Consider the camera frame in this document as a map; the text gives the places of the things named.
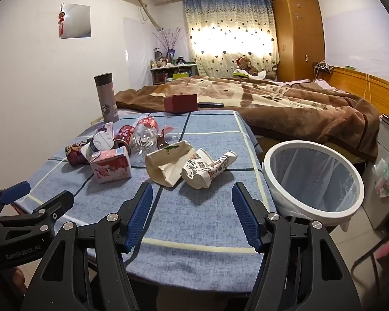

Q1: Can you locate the vase with purple branches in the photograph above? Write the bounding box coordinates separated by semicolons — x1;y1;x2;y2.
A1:
152;27;185;59

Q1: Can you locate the square wall mirror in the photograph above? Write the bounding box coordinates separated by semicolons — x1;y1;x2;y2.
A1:
60;3;92;39

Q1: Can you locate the white air conditioner pipe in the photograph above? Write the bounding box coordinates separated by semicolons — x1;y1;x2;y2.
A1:
134;0;164;30

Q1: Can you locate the dotted window curtain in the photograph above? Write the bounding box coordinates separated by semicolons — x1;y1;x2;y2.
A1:
183;0;279;78

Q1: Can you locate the small lilac carton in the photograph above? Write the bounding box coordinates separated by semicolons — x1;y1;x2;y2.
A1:
95;121;115;137

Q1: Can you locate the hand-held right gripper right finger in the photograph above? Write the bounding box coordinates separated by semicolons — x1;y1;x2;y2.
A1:
232;181;364;311

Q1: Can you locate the patterned paper cup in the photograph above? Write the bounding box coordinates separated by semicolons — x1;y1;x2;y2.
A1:
181;148;238;190

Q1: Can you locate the red hanging ornament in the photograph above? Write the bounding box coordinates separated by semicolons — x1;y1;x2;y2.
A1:
59;4;67;36

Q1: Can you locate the red drink can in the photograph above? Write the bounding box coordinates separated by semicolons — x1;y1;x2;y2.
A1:
113;125;137;151

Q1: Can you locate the crushed beige paper carton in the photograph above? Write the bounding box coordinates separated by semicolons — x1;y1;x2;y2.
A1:
145;140;197;188

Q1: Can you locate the black chair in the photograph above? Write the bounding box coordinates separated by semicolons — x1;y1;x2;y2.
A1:
350;230;389;311

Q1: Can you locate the wooden wardrobe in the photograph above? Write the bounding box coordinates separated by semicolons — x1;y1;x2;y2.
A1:
272;0;326;83

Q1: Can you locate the white yogurt bottle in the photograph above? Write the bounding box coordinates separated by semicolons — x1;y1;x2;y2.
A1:
86;133;115;159

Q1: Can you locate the cluttered small shelf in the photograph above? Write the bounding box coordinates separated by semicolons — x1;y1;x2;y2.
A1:
150;61;198;86

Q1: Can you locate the pink milk carton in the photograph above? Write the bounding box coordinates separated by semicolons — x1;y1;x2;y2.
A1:
89;146;132;185

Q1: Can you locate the clear plastic bin liner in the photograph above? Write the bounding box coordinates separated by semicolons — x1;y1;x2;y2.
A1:
270;145;360;224

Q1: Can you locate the clear plastic bottle red label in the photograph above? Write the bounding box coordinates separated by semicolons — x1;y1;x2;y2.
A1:
130;117;164;157

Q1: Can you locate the pink pillow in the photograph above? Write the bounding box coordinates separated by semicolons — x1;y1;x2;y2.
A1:
314;79;338;92

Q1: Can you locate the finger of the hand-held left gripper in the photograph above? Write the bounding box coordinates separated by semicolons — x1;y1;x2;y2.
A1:
0;181;31;217
27;190;75;230

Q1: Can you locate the red cartoon face can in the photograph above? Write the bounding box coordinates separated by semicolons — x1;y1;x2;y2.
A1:
65;138;93;166

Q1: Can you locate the person's left hand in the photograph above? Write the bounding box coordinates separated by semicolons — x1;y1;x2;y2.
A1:
13;266;29;291

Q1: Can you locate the wooden bed headboard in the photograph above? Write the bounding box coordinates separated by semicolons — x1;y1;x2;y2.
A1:
313;66;389;115

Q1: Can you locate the white round trash bin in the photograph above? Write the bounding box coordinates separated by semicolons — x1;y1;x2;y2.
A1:
262;140;365;230

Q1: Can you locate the grey thermos flask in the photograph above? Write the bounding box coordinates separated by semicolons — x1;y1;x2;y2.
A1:
94;73;119;124

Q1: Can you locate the brown teddy bear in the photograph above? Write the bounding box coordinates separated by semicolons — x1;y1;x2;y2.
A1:
236;56;260;76

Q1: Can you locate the dark red box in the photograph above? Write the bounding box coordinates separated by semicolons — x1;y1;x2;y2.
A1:
164;94;198;114

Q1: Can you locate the brown printed blanket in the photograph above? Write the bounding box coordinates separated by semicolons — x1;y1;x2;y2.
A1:
115;75;380;162

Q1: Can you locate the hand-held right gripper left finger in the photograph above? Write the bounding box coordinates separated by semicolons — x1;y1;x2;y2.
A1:
19;181;154;311

